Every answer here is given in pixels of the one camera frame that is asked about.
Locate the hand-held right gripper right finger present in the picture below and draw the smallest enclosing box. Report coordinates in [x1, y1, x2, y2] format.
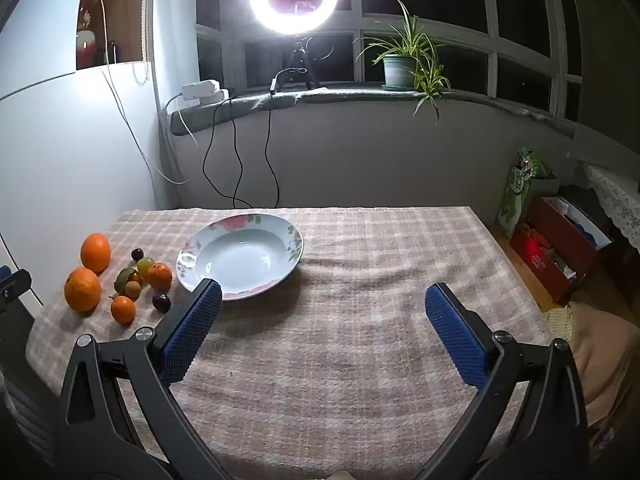
[420, 282, 588, 480]

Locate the white window frame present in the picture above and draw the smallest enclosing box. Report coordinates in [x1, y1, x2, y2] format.
[195, 0, 586, 126]

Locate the looped black cable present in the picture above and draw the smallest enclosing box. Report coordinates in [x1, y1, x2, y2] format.
[202, 96, 255, 208]

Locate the long white cable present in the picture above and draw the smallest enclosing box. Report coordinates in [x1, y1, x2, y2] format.
[97, 0, 192, 186]

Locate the plaid blanket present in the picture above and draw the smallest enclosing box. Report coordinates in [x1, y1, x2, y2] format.
[25, 206, 553, 480]

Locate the green avocado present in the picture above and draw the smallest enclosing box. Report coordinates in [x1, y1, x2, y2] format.
[114, 267, 137, 295]

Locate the white refrigerator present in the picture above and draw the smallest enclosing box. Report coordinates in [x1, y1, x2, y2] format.
[0, 0, 173, 306]

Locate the white power strip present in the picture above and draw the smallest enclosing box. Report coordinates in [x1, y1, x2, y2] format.
[181, 80, 230, 107]

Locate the red and white vase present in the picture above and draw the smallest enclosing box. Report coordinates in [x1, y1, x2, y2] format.
[76, 30, 97, 69]

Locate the red cardboard box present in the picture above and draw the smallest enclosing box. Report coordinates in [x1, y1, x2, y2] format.
[509, 195, 613, 306]

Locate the potted spider plant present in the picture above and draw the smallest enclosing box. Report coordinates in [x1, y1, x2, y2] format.
[352, 0, 451, 126]

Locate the large orange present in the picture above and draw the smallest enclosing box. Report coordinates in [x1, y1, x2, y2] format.
[80, 233, 112, 276]
[64, 267, 102, 313]

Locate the small tangerine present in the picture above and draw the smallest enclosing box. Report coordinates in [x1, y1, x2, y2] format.
[146, 262, 174, 292]
[110, 295, 137, 325]

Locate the wooden shelf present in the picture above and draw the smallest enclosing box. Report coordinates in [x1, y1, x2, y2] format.
[76, 0, 151, 70]

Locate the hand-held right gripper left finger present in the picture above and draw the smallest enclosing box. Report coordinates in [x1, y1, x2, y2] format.
[54, 278, 236, 480]

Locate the black cable with adapter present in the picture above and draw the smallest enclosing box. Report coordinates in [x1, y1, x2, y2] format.
[265, 76, 296, 208]

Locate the black tripod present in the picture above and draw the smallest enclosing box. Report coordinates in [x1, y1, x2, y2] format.
[274, 35, 322, 92]

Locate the short white cable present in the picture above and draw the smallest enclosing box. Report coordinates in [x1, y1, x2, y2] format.
[164, 91, 202, 148]

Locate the white floral plate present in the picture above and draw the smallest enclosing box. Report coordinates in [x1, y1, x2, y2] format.
[176, 213, 305, 301]

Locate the beige cloth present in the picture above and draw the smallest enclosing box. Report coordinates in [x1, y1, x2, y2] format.
[542, 300, 640, 431]

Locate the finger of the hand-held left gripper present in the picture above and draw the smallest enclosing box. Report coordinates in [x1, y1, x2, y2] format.
[0, 266, 33, 313]

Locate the green shopping bag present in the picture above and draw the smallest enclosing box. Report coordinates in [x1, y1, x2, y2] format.
[497, 147, 561, 238]

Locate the white lace cloth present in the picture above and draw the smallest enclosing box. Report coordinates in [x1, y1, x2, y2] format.
[582, 162, 640, 253]

